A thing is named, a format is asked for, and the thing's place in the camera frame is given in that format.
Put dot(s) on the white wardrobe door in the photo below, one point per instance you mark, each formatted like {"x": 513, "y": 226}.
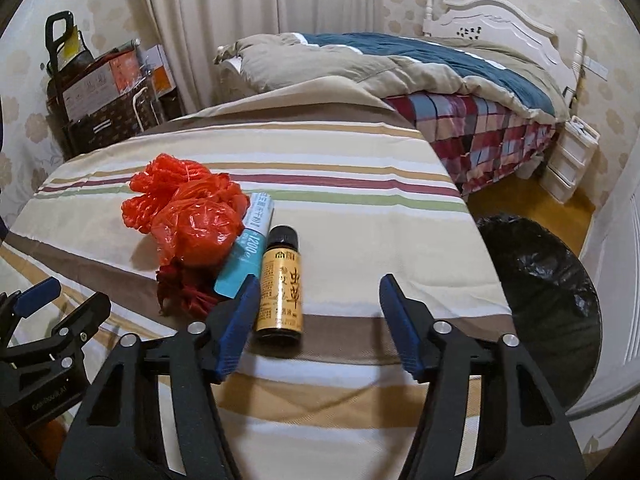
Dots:
{"x": 611, "y": 256}

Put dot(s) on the beige and blue duvet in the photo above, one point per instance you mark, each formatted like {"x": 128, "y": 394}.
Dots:
{"x": 387, "y": 65}

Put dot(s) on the white plastic drawer unit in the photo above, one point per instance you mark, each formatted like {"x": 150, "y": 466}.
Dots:
{"x": 569, "y": 160}

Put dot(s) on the black cart with boxes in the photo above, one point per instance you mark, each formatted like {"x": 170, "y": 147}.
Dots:
{"x": 97, "y": 101}

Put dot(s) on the teal white paper tube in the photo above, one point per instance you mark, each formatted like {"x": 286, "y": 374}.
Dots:
{"x": 245, "y": 257}

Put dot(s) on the red plastic bag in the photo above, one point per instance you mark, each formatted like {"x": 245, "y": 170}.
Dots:
{"x": 196, "y": 232}

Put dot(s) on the red foam net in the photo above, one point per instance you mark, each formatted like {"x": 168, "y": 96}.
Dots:
{"x": 167, "y": 178}

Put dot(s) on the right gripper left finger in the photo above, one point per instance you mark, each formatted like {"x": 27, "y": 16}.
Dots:
{"x": 117, "y": 431}

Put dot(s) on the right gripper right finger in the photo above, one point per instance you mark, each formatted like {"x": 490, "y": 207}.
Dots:
{"x": 523, "y": 432}

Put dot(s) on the white wooden headboard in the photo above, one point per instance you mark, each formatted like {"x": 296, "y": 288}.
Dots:
{"x": 502, "y": 22}

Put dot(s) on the black trash bag bin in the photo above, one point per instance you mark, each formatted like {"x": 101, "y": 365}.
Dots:
{"x": 555, "y": 307}

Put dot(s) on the striped bed sheet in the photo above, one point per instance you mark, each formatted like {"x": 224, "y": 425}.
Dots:
{"x": 366, "y": 195}

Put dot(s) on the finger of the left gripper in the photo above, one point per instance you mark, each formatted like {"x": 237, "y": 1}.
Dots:
{"x": 36, "y": 297}

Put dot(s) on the plaid bed sheet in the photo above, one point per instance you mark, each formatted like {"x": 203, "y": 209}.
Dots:
{"x": 479, "y": 142}

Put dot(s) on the beige curtain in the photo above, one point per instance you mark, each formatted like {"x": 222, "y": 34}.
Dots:
{"x": 191, "y": 31}

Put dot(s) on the amber bottle yellow label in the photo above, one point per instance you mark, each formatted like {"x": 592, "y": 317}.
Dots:
{"x": 279, "y": 322}

